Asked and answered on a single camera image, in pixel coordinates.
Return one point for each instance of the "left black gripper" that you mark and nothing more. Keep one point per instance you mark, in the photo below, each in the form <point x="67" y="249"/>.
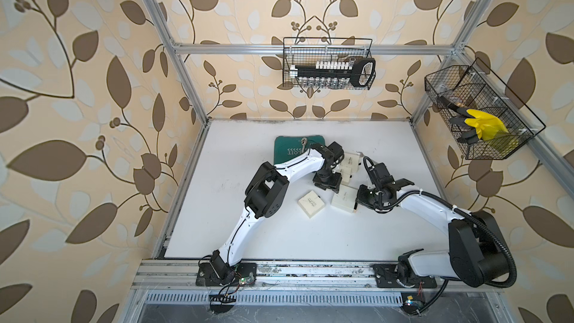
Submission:
<point x="334" y="184"/>

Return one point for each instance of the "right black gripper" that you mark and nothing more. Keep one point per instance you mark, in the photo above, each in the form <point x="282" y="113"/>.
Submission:
<point x="361" y="199"/>

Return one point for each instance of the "cream jewelry box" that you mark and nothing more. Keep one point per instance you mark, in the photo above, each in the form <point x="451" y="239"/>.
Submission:
<point x="311" y="204"/>
<point x="352" y="162"/>
<point x="346" y="173"/>
<point x="345" y="199"/>

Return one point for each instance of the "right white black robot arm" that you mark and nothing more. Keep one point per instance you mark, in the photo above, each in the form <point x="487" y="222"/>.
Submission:
<point x="477" y="252"/>

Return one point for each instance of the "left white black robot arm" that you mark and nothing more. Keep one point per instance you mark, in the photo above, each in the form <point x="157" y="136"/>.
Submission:
<point x="265" y="195"/>

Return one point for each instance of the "silver wrench on case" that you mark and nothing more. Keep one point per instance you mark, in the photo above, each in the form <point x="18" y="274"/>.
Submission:
<point x="304" y="144"/>

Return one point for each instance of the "green plastic tool case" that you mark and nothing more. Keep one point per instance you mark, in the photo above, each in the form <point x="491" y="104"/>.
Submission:
<point x="289" y="147"/>

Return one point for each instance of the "black socket holder tool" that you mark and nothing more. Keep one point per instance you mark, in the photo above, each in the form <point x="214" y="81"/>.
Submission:
<point x="354" y="74"/>

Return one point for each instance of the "black pliers in basket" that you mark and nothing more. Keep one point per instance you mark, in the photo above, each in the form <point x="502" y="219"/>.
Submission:
<point x="467" y="134"/>

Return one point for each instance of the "yellow rubber glove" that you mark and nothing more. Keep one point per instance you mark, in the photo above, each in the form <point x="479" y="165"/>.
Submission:
<point x="487" y="125"/>

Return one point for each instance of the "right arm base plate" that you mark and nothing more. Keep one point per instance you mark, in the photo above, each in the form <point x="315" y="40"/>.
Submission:
<point x="398" y="276"/>

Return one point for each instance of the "back black wire basket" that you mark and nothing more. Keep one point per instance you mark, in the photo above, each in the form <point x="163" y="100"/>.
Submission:
<point x="309" y="50"/>

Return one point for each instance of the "black wire basket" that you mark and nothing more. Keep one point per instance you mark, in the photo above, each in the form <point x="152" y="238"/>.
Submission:
<point x="477" y="86"/>
<point x="309" y="50"/>

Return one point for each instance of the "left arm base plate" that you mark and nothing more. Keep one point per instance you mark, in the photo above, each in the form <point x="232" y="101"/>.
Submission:
<point x="243" y="274"/>

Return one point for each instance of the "right black wire basket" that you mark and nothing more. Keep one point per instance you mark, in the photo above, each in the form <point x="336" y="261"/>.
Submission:
<point x="477" y="86"/>

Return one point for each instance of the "aluminium front rail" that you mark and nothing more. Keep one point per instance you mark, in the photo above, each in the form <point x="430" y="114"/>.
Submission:
<point x="278" y="274"/>

